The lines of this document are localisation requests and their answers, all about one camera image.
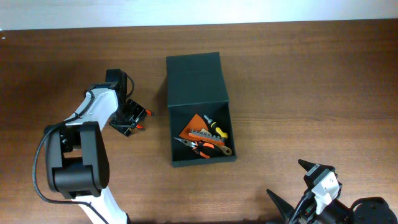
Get black box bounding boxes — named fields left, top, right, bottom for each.
left=166, top=52, right=237, bottom=167

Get orange socket rail holder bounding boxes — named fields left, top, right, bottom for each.
left=188, top=130, right=224, bottom=145

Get orange scraper with wooden handle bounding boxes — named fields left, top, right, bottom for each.
left=176, top=114, right=233, bottom=156

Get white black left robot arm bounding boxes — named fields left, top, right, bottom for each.
left=37, top=69, right=153, bottom=223

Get yellow black stubby screwdriver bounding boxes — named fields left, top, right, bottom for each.
left=203, top=114, right=228, bottom=141

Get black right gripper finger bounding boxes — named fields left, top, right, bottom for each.
left=266, top=189, right=295, bottom=223
left=298, top=159, right=317, bottom=172

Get orange black long-nose pliers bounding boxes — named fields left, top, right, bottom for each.
left=174, top=137, right=221, bottom=159

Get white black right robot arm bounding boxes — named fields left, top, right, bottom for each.
left=267, top=159, right=397, bottom=224

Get small orange cutting pliers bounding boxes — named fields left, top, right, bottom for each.
left=135, top=109, right=154, bottom=131

